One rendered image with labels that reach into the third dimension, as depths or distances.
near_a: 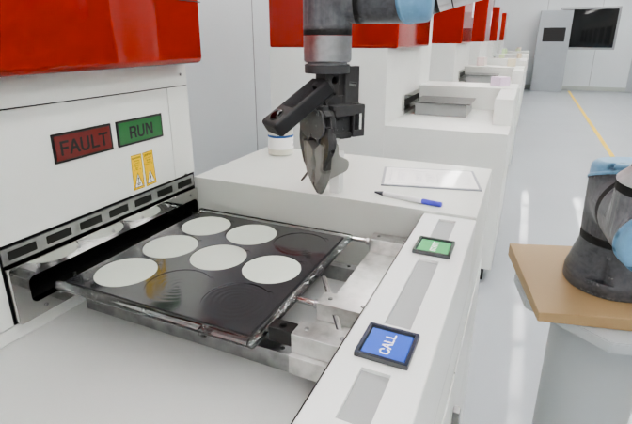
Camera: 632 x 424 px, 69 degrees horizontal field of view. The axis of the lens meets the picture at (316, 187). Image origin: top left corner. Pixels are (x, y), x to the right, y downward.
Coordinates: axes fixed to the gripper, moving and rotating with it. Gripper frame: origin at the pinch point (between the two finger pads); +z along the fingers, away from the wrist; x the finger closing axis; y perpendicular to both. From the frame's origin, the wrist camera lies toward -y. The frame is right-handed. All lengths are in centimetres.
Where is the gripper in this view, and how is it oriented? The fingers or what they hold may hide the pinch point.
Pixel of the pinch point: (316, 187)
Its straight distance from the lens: 77.5
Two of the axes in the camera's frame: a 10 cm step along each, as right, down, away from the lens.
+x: -5.3, -2.6, 8.1
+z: 0.0, 9.5, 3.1
